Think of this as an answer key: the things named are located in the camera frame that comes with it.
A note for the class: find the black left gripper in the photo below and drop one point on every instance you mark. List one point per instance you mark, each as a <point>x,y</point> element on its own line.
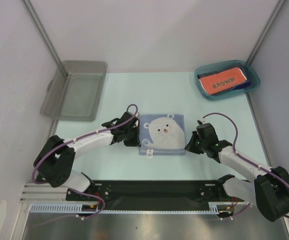
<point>136,142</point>

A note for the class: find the right aluminium corner post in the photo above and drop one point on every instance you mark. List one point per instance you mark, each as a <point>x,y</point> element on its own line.
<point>265,31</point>

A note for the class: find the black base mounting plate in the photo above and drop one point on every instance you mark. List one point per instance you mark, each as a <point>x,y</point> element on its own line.
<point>197,190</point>

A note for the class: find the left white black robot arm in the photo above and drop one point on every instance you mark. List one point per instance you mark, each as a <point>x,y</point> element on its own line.
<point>54,163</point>

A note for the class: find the purple microfiber towel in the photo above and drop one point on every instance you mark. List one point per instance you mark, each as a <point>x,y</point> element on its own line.
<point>244,85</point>

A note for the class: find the aluminium corner post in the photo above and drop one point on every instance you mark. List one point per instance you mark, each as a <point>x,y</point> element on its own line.
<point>33,15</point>
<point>265,31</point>

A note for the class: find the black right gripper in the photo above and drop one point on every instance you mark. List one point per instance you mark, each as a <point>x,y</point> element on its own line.
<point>194,144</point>

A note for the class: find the teal transparent plastic tray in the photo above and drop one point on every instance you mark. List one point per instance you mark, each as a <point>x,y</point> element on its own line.
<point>250,73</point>

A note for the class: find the light blue towel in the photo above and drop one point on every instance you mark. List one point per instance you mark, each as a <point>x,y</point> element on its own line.
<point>162,135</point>

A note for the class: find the grey plastic bin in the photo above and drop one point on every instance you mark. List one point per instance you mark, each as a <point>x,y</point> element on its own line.
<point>75,91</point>

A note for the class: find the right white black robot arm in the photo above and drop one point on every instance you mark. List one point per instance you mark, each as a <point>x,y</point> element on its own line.
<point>263,186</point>

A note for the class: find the orange towel with teal trim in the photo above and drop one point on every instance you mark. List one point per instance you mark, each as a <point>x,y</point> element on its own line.
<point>236,72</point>

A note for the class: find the dark blue-grey towel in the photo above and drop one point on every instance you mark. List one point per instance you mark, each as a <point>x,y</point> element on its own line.
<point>216,83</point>

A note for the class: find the left aluminium corner post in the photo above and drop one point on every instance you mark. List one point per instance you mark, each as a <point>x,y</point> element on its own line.
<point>33,15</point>

